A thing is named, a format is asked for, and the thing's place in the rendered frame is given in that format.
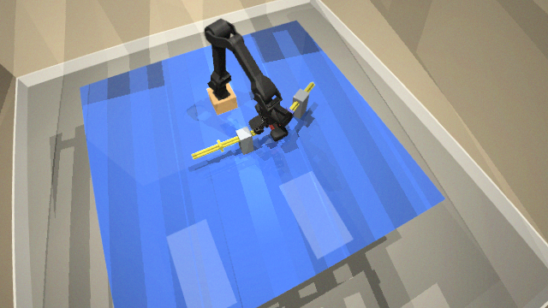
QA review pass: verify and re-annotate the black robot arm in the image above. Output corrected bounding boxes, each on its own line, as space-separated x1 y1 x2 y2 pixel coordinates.
205 18 293 134

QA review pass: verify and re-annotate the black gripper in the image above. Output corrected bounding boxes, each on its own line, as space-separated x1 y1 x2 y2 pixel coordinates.
254 104 288 141

